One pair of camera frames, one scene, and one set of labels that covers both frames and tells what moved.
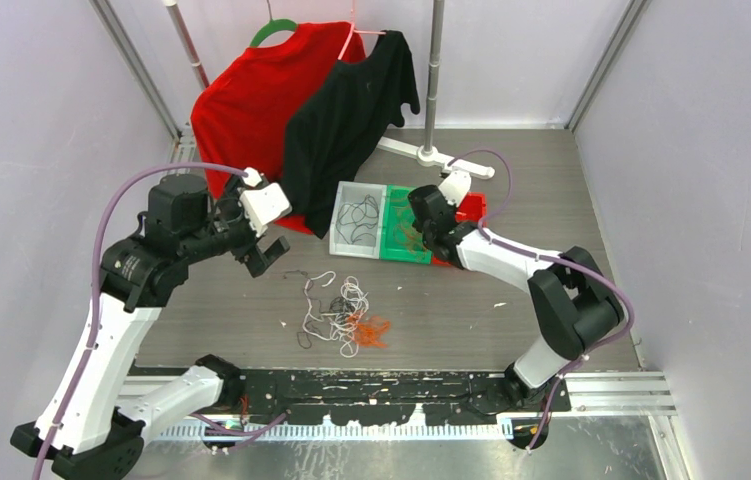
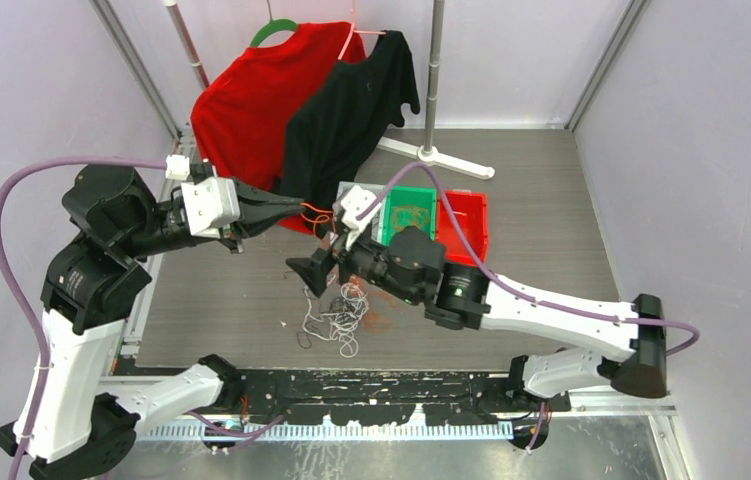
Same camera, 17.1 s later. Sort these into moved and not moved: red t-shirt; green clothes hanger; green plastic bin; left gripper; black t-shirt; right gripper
Moved: left gripper; right gripper
Not moved: green clothes hanger; red t-shirt; black t-shirt; green plastic bin
